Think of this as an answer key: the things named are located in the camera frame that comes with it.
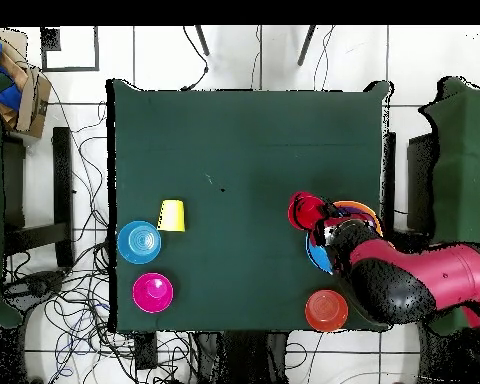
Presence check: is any black floor cable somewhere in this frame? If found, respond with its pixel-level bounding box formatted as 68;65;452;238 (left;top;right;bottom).
182;25;210;91

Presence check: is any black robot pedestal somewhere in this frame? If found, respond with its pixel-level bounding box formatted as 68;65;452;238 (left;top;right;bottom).
195;330;291;384

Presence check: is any small orange bowl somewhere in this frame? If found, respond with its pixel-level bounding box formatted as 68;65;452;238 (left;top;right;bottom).
304;289;350;334

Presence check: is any black pedestal foot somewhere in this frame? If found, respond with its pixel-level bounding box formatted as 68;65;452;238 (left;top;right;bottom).
3;269;67;309

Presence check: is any black square floor frame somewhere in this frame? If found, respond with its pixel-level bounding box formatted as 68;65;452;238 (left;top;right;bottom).
39;26;101;73

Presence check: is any black tripod leg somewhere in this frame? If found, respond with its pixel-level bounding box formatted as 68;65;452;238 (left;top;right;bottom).
296;25;317;67
194;25;211;57

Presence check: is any red cup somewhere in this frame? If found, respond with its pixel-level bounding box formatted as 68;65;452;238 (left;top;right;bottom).
287;191;329;232

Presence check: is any purple bowl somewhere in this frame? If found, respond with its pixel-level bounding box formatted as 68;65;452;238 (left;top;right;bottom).
335;204;381;233

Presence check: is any tangle of black cables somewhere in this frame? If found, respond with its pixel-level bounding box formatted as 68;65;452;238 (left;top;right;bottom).
1;91;197;384

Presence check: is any large yellow bowl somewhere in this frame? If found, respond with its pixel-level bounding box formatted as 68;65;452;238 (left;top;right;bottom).
331;200;386;239

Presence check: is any black bench stand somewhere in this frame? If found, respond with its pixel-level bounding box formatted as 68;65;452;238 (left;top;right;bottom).
1;126;75;269

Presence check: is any yellow cup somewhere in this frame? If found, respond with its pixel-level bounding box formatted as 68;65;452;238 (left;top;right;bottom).
156;199;186;233

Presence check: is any dark green tablecloth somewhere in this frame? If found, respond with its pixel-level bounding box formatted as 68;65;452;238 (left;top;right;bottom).
105;78;394;333

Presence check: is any black power box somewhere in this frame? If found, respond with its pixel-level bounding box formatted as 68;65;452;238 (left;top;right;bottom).
134;331;159;371

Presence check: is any small pink bowl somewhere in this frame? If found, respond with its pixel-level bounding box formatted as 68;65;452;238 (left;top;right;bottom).
131;272;174;314

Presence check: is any shallow blue bowl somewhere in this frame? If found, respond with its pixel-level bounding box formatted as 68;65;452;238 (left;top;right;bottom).
117;220;163;266

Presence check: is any deep blue bowl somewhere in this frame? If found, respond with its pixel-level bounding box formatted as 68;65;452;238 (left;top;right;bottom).
304;231;335;276

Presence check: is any cardboard box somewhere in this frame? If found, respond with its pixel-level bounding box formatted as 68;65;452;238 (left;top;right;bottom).
0;27;52;139

